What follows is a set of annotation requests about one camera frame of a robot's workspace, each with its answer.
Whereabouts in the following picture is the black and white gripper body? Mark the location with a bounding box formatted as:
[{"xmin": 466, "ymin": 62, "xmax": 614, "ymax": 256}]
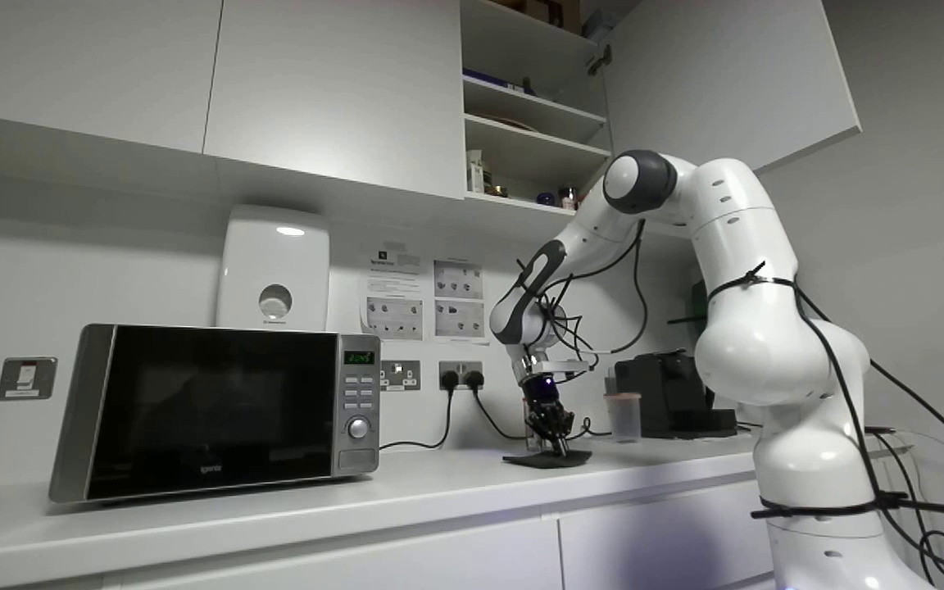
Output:
[{"xmin": 514, "ymin": 352, "xmax": 576, "ymax": 422}]

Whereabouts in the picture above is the black cloth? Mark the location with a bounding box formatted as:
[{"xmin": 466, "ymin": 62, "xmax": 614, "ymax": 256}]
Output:
[{"xmin": 499, "ymin": 446, "xmax": 598, "ymax": 471}]

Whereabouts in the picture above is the translucent plastic cup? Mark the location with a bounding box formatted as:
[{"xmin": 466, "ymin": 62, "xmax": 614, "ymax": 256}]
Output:
[{"xmin": 602, "ymin": 392, "xmax": 646, "ymax": 442}]

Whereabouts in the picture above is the steel double socket with plugs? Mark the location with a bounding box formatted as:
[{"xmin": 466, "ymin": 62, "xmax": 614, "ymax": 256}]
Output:
[{"xmin": 436, "ymin": 358, "xmax": 488, "ymax": 394}]

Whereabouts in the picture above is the black coffee machine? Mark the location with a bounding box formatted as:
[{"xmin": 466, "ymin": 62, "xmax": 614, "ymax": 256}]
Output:
[{"xmin": 614, "ymin": 352, "xmax": 745, "ymax": 441}]

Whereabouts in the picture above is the white base cabinet door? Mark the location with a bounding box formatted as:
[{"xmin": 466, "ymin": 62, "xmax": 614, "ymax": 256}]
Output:
[{"xmin": 107, "ymin": 515, "xmax": 564, "ymax": 590}]

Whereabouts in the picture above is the white open shelf cabinet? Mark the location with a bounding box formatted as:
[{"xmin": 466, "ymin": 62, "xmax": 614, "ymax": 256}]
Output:
[{"xmin": 459, "ymin": 0, "xmax": 619, "ymax": 228}]

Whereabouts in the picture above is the white bottle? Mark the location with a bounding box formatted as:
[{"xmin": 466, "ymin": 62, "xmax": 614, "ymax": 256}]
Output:
[{"xmin": 466, "ymin": 147, "xmax": 488, "ymax": 197}]

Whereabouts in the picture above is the blue flat item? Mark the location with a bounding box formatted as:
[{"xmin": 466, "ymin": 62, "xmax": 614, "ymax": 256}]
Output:
[{"xmin": 466, "ymin": 70, "xmax": 514, "ymax": 93}]

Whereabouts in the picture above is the silver black microwave oven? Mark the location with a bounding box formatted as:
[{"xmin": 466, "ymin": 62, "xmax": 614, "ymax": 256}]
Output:
[{"xmin": 47, "ymin": 323, "xmax": 384, "ymax": 510}]

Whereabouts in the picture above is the white open cabinet door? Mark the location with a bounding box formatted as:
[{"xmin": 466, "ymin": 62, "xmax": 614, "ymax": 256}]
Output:
[{"xmin": 600, "ymin": 0, "xmax": 863, "ymax": 209}]

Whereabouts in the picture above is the black coffee machine power cable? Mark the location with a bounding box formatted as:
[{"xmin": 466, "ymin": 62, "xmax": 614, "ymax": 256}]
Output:
[{"xmin": 468, "ymin": 388, "xmax": 531, "ymax": 446}]

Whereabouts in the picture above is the black microwave power cable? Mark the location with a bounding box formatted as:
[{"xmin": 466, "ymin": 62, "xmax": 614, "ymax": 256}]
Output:
[{"xmin": 382, "ymin": 388, "xmax": 455, "ymax": 453}]

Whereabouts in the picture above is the white double wall socket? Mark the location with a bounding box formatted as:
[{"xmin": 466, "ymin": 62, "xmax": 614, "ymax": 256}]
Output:
[
  {"xmin": 432, "ymin": 298, "xmax": 488, "ymax": 341},
  {"xmin": 432, "ymin": 259, "xmax": 484, "ymax": 303},
  {"xmin": 363, "ymin": 294, "xmax": 428, "ymax": 341}
]

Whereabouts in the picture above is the silver wall switch plate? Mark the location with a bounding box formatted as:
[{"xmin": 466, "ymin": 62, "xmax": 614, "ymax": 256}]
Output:
[
  {"xmin": 382, "ymin": 358, "xmax": 422, "ymax": 394},
  {"xmin": 0, "ymin": 354, "xmax": 59, "ymax": 405}
]

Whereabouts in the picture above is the small wall label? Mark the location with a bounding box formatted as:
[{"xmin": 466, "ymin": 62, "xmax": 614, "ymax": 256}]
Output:
[{"xmin": 372, "ymin": 242, "xmax": 422, "ymax": 275}]

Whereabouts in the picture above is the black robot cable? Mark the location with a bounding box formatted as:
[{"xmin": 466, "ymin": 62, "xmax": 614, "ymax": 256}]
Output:
[{"xmin": 795, "ymin": 275, "xmax": 944, "ymax": 590}]

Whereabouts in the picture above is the white wall dispenser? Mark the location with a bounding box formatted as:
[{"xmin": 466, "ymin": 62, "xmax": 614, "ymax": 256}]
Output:
[{"xmin": 212, "ymin": 208, "xmax": 336, "ymax": 333}]

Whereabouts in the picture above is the white wall cabinet door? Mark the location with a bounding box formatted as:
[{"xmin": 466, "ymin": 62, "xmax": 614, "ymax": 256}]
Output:
[
  {"xmin": 0, "ymin": 0, "xmax": 222, "ymax": 158},
  {"xmin": 202, "ymin": 0, "xmax": 466, "ymax": 203}
]

